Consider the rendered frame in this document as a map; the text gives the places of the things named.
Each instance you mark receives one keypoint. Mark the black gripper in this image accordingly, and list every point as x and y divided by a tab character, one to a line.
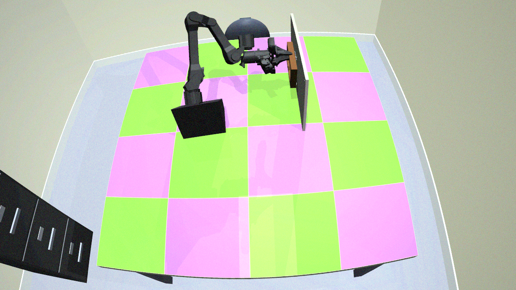
280	54

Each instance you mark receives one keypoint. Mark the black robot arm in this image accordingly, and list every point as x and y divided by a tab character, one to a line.
232	55

